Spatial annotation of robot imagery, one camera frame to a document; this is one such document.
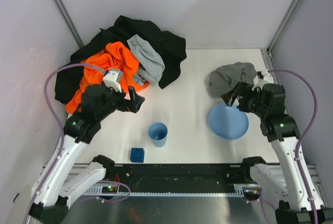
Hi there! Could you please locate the dark grey cloth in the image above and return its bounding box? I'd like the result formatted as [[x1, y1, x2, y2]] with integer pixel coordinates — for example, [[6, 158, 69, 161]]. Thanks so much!
[[208, 62, 257, 98]]

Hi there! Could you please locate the orange cloth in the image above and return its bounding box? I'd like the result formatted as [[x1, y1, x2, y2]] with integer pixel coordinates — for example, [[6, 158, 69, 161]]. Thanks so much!
[[66, 42, 150, 114]]

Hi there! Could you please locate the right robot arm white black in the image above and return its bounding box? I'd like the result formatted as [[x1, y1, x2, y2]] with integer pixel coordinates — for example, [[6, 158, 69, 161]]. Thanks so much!
[[221, 82, 332, 223]]

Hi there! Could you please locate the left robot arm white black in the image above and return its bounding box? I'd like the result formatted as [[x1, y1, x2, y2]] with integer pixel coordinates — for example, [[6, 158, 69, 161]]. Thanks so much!
[[20, 84, 145, 223]]

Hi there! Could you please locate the light grey cloth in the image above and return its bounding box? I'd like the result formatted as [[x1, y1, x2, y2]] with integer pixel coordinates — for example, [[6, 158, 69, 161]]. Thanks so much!
[[127, 34, 165, 86]]

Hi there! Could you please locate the black cloth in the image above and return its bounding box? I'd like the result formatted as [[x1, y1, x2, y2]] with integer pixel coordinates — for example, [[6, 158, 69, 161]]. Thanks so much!
[[55, 15, 187, 104]]

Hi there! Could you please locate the blue plastic bowl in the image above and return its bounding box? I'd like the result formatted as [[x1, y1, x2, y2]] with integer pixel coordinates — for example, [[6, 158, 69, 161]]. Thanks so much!
[[208, 103, 249, 140]]

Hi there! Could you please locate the blue plastic cup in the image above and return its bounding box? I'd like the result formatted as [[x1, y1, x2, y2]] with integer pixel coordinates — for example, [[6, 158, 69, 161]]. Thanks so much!
[[148, 122, 168, 147]]

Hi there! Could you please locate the blue cube block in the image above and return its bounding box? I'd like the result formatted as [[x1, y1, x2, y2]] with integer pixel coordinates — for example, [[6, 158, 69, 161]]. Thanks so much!
[[130, 147, 145, 163]]

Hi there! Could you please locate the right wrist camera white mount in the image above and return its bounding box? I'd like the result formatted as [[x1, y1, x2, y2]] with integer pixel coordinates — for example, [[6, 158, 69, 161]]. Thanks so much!
[[253, 69, 274, 90]]

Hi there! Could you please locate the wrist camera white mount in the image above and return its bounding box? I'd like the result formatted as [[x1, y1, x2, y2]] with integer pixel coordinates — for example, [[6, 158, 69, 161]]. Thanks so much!
[[253, 69, 274, 90], [103, 68, 123, 92]]

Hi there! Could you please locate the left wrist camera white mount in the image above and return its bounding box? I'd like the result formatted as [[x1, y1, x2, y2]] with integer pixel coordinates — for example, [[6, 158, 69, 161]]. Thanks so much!
[[103, 68, 123, 92]]

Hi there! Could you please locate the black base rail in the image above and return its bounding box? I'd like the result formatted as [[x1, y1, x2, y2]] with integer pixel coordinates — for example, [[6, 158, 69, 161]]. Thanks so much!
[[106, 164, 255, 193]]

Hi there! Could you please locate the white slotted cable duct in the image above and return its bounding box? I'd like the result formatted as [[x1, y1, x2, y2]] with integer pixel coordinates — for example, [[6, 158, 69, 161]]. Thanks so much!
[[83, 184, 260, 197]]

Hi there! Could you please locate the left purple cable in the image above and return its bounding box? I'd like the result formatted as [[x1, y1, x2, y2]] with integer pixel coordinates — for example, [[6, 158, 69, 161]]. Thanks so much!
[[22, 63, 131, 224]]

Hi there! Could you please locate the left aluminium frame post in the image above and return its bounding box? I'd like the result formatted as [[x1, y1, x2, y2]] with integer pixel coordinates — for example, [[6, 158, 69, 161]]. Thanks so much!
[[52, 0, 84, 47]]

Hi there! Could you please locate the aluminium frame post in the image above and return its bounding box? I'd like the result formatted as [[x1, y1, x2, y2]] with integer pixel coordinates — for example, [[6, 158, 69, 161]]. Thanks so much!
[[52, 0, 84, 47], [266, 0, 302, 55]]

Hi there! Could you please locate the right aluminium frame post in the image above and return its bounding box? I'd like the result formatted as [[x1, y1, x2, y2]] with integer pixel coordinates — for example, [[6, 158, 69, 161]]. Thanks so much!
[[266, 0, 302, 55]]

